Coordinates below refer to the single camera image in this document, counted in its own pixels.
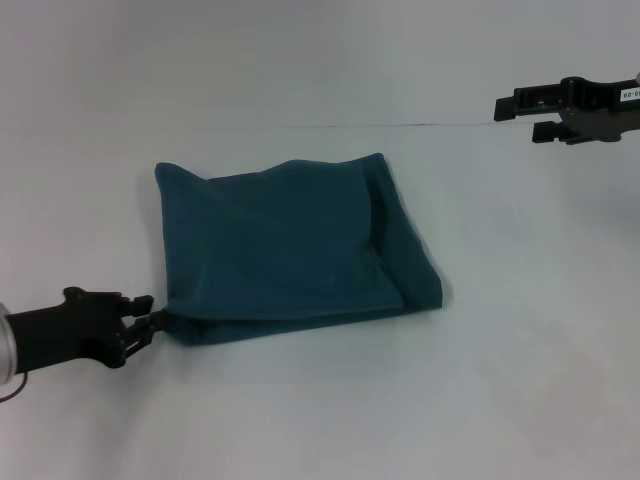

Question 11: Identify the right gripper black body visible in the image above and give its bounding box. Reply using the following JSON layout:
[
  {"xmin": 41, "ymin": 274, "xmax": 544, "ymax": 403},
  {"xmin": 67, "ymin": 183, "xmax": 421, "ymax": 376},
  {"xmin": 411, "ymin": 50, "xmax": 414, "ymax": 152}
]
[{"xmin": 556, "ymin": 75, "xmax": 640, "ymax": 147}]

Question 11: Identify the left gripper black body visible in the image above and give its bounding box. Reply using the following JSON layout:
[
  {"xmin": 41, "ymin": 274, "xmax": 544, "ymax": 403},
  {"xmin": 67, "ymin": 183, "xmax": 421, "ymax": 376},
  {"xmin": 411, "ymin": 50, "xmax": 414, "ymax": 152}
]
[{"xmin": 5, "ymin": 285, "xmax": 130, "ymax": 375}]

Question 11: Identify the blue t-shirt with white print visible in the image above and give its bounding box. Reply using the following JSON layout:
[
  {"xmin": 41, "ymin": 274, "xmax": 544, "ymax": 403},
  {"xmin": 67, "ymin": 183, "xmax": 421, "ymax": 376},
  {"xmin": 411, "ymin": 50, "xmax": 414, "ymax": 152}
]
[{"xmin": 152, "ymin": 152, "xmax": 447, "ymax": 350}]

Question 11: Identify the left arm connector cable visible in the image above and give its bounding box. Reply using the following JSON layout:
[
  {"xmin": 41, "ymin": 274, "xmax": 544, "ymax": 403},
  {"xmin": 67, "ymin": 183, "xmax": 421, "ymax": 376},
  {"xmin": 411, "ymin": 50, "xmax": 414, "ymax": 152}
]
[{"xmin": 0, "ymin": 372, "xmax": 27, "ymax": 403}]

